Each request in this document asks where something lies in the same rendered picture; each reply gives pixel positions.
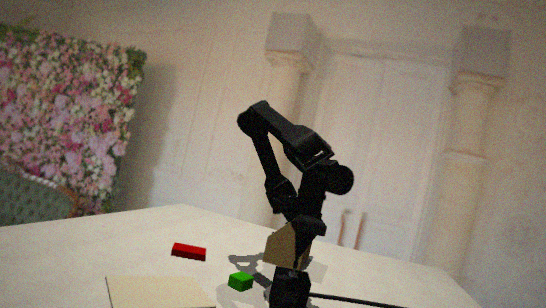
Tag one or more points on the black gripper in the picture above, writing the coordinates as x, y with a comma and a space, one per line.
308, 224

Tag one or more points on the green cube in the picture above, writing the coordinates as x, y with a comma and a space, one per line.
240, 281

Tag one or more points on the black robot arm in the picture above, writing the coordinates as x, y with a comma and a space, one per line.
300, 145

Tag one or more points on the red rectangular block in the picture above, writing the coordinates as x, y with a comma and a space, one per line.
188, 251

